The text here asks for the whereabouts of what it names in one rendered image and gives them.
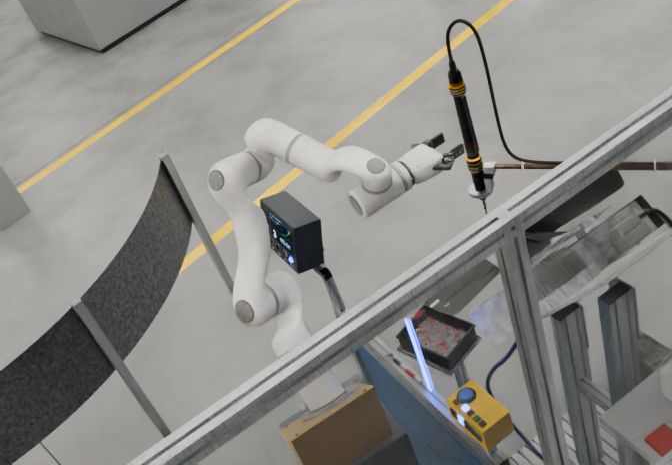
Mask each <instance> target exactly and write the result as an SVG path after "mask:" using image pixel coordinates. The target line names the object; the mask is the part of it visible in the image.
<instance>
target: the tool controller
mask: <svg viewBox="0 0 672 465"><path fill-rule="evenodd" d="M260 207H261V209H262V210H263V212H264V213H265V216H266V219H267V224H268V229H269V234H270V238H272V239H273V241H274V245H272V244H271V249H272V250H273V251H274V252H275V253H277V254H278V255H279V256H280V257H281V258H282V259H283V260H284V261H285V262H286V263H287V264H288V265H289V266H290V267H291V268H292V269H293V270H294V271H295V272H297V273H298V274H300V273H303V272H305V271H308V270H310V269H313V268H315V267H317V266H320V265H321V264H324V253H323V251H325V248H324V246H323V241H322V229H321V219H320V218H319V217H317V216H316V215H315V214H314V213H312V212H311V211H310V210H309V209H308V208H306V207H305V206H304V205H303V204H301V203H300V202H299V201H298V200H296V199H295V198H294V197H293V196H292V195H290V194H289V193H288V192H287V191H282V192H279V193H276V194H273V195H270V196H267V197H265V198H262V199H260ZM271 226H273V227H274V228H275V229H276V230H277V234H278V242H277V241H276V240H275V239H274V238H273V237H272V232H271ZM276 244H279V246H280V251H278V250H277V249H276ZM283 250H285V251H286V253H287V257H285V256H283V254H282V252H283ZM290 256H292V258H293V260H294V263H291V262H290V261H289V257H290Z"/></svg>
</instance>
